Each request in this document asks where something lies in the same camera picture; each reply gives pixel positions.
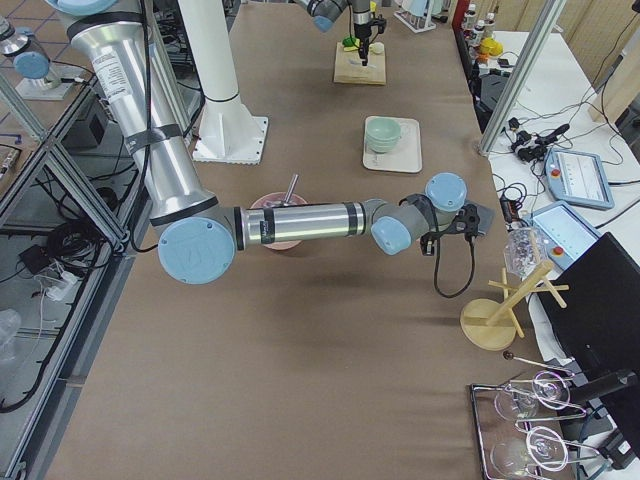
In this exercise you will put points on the lower blue teach pendant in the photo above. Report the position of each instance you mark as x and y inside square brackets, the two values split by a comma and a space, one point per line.
[567, 234]

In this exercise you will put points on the wooden cutting board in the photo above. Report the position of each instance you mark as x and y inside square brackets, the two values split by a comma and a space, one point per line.
[372, 74]

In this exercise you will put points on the white wire cup rack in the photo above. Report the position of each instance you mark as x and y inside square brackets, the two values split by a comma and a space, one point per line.
[417, 14]

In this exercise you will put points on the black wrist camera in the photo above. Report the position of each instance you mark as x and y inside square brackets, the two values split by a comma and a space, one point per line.
[467, 222]

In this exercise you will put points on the pink bowl with ice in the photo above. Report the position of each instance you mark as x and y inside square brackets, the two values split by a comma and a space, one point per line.
[276, 199]

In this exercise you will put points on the green lime toy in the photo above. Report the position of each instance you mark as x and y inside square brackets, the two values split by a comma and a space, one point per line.
[348, 41]

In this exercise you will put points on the upper blue teach pendant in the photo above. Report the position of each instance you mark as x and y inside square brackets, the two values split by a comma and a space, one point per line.
[578, 178]

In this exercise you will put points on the blue teach pendant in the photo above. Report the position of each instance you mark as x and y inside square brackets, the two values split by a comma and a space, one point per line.
[578, 178]
[567, 234]

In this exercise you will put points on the cream rabbit tray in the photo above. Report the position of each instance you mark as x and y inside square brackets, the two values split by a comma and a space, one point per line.
[404, 157]

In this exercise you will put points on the wine glass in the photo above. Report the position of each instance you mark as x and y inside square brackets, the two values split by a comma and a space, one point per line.
[521, 399]
[540, 451]

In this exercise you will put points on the black monitor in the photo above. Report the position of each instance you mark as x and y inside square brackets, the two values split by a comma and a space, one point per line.
[599, 326]

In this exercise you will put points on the wooden cup tree stand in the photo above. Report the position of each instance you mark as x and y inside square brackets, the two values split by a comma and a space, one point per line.
[493, 325]

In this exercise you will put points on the far wine glass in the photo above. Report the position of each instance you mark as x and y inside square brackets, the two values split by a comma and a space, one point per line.
[521, 399]

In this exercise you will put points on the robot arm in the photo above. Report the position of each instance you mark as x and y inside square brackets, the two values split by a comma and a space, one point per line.
[198, 238]
[324, 14]

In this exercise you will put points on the clear glass cup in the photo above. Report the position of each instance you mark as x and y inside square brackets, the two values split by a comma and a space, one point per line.
[524, 250]

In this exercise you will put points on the metal ice scoop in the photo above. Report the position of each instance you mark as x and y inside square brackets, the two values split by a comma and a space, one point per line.
[286, 198]

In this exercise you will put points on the near wine glass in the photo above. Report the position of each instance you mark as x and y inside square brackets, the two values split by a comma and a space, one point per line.
[540, 451]

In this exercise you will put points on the black wire glass rack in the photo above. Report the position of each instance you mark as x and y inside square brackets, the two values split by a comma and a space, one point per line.
[491, 428]

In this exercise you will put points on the aluminium frame post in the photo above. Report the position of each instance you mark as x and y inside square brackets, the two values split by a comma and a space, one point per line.
[528, 56]

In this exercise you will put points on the grey purple folded cloth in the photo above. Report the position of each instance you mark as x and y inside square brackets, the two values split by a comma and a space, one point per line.
[486, 216]

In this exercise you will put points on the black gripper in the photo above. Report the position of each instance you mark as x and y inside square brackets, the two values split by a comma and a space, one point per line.
[431, 243]
[361, 28]

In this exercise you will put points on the mint green bowl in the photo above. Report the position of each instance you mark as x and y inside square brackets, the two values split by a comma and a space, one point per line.
[382, 134]

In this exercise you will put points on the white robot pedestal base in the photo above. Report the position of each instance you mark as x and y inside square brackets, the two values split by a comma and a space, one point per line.
[228, 132]

